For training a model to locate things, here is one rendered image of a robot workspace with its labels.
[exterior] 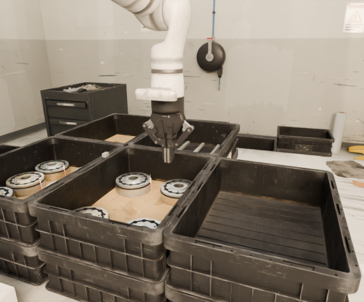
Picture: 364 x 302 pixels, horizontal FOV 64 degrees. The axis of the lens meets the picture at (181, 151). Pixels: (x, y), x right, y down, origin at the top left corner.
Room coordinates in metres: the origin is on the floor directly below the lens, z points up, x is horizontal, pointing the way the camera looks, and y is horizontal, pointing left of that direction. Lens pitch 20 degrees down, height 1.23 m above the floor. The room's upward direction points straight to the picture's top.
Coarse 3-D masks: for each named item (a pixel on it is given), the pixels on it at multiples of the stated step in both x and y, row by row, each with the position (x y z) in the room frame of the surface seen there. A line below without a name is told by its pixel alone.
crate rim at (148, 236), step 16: (80, 176) 0.66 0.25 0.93; (48, 192) 0.57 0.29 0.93; (32, 208) 0.51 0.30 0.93; (48, 208) 0.50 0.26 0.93; (176, 208) 0.50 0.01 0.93; (80, 224) 0.47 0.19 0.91; (96, 224) 0.46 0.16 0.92; (112, 224) 0.45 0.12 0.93; (128, 224) 0.45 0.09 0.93; (160, 224) 0.45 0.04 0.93; (144, 240) 0.42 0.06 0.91; (160, 240) 0.42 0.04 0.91
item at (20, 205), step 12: (36, 144) 0.91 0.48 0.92; (108, 144) 0.90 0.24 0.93; (120, 144) 0.89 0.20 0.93; (0, 156) 0.79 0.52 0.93; (84, 168) 0.70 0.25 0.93; (60, 180) 0.63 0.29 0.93; (36, 192) 0.57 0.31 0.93; (0, 204) 0.54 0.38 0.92; (12, 204) 0.53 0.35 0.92; (24, 204) 0.53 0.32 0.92
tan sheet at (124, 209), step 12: (156, 180) 0.84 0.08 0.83; (156, 192) 0.76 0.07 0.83; (96, 204) 0.69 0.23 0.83; (108, 204) 0.69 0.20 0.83; (120, 204) 0.69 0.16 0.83; (132, 204) 0.69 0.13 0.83; (144, 204) 0.69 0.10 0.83; (156, 204) 0.69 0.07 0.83; (168, 204) 0.69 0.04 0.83; (120, 216) 0.63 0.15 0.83; (132, 216) 0.63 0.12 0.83; (144, 216) 0.63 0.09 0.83; (156, 216) 0.63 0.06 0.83
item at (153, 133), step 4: (144, 124) 0.67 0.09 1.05; (144, 128) 0.67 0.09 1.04; (148, 128) 0.67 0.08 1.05; (148, 132) 0.67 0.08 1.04; (152, 132) 0.67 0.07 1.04; (156, 132) 0.68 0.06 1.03; (152, 136) 0.66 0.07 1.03; (156, 136) 0.68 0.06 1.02; (152, 140) 0.66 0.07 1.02; (156, 140) 0.66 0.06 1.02
